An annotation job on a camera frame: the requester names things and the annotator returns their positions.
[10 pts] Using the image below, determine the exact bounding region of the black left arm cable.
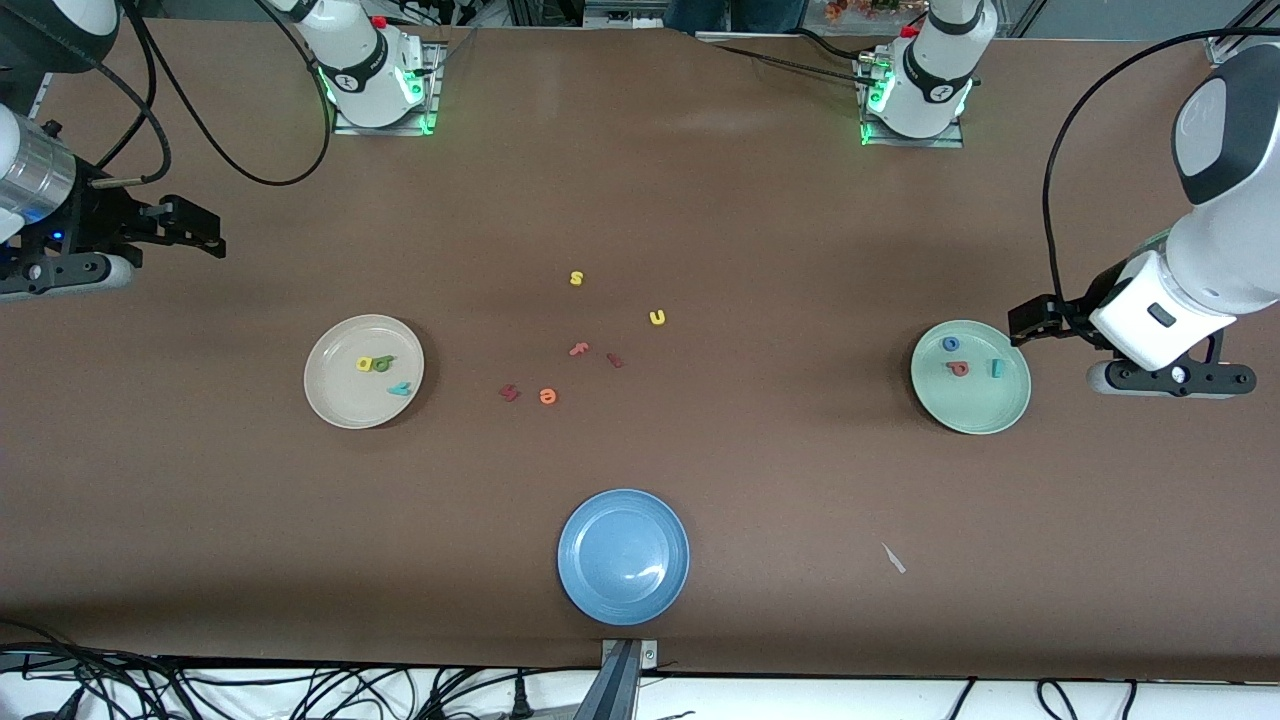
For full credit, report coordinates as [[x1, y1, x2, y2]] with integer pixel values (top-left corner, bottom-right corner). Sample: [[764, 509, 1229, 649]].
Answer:
[[1043, 28, 1280, 306]]

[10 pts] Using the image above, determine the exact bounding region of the pale green plate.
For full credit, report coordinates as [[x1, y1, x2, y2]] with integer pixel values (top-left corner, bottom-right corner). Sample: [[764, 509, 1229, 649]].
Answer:
[[910, 319, 1032, 436]]

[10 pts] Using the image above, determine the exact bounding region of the aluminium table edge rail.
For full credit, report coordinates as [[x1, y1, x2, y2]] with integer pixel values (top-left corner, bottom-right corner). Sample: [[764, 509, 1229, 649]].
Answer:
[[30, 68, 63, 126]]

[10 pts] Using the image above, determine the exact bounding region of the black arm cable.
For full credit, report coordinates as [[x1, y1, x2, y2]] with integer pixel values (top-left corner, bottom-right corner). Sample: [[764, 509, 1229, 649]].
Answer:
[[1043, 28, 1280, 306], [88, 0, 334, 188]]

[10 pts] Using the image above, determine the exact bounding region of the grey metal camera post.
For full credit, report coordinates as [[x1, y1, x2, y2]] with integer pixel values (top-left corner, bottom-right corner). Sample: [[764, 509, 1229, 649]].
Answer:
[[575, 638, 661, 720]]

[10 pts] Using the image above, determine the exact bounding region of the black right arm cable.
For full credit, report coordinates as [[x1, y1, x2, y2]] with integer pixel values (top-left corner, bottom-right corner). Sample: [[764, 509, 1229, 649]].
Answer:
[[88, 0, 334, 188]]

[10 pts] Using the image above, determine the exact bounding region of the blue plate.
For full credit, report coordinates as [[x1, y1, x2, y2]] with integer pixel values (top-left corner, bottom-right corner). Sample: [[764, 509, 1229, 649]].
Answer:
[[557, 488, 691, 627]]

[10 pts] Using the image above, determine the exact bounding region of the aluminium frame profile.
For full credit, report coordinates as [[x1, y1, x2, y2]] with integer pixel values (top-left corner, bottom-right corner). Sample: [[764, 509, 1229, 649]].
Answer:
[[1205, 0, 1280, 66]]

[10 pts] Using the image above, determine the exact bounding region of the black base power cable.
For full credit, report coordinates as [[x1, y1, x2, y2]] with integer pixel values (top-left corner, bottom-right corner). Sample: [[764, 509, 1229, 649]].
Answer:
[[700, 38, 871, 86], [795, 25, 881, 61]]

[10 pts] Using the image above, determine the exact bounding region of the beige brown plate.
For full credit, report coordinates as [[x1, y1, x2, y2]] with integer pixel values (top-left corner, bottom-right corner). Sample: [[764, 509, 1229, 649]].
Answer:
[[303, 314, 426, 431]]

